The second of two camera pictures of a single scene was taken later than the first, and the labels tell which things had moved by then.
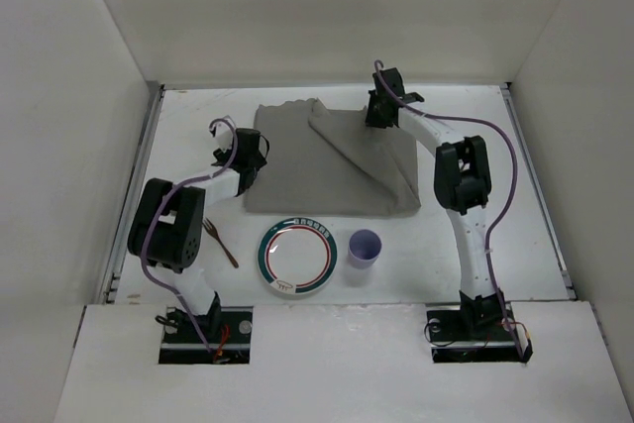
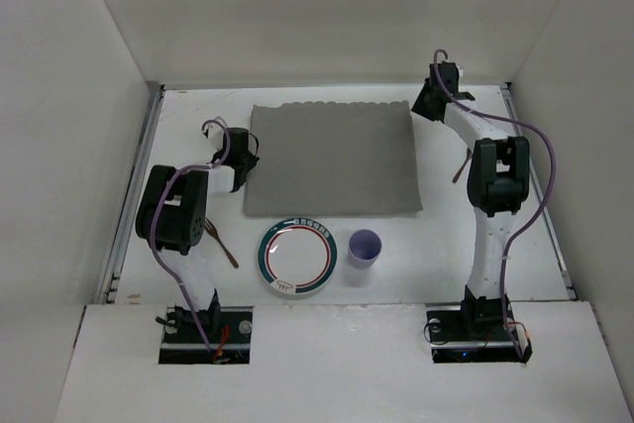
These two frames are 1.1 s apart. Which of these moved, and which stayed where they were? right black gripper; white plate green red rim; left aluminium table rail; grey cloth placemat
Moved: right black gripper
Stayed: grey cloth placemat; white plate green red rim; left aluminium table rail
